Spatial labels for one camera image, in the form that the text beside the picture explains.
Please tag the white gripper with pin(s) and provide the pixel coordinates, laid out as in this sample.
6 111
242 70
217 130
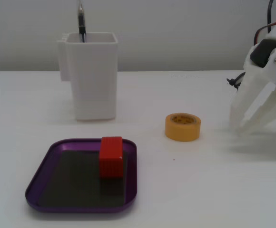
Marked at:
254 78

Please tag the red cube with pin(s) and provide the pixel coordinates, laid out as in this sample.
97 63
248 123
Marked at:
110 161

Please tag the yellow tape roll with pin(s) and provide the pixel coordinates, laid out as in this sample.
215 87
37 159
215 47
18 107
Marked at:
182 133

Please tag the white plastic pen holder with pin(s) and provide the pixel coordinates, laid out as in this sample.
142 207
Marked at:
94 78

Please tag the black pen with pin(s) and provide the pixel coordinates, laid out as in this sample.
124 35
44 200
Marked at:
81 22

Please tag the purple metal tray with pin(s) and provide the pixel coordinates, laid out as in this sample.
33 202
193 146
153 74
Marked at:
45 164

